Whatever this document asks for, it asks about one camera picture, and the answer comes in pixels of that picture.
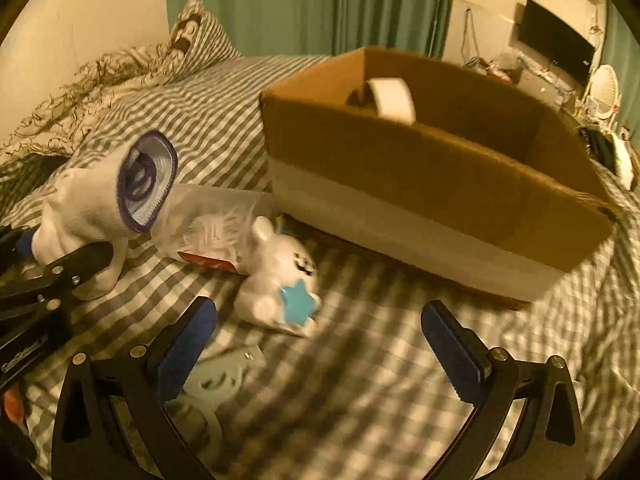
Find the green curtain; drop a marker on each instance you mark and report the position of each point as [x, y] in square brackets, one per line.
[625, 50]
[300, 5]

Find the ruffled patterned blanket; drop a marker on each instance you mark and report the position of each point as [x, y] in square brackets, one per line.
[75, 95]

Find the brown cardboard box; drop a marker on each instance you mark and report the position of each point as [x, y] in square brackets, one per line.
[400, 170]

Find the checked bed sheet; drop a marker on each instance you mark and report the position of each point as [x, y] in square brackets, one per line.
[375, 385]

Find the white framed mirror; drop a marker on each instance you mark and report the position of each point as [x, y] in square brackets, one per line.
[605, 87]

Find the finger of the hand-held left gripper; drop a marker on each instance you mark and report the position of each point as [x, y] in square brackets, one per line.
[85, 262]
[20, 245]

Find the black television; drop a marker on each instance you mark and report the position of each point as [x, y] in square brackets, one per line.
[555, 42]

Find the white tape roll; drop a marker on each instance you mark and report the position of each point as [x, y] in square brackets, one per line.
[392, 97]

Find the white sock with purple trim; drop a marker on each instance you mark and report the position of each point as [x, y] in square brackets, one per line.
[80, 200]

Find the striped pillow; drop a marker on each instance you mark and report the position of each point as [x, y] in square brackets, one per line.
[200, 35]

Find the cluttered desk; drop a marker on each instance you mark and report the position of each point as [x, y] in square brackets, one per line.
[520, 77]

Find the white rabbit toy blue star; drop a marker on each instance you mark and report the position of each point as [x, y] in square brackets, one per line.
[270, 280]

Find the clear plastic bag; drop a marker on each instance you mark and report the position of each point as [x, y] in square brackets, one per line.
[210, 230]

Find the light blue plastic piece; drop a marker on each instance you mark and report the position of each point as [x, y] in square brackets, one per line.
[225, 375]

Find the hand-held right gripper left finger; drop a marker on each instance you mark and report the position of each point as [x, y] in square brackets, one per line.
[189, 347]

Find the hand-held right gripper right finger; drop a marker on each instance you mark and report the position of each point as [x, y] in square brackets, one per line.
[454, 355]

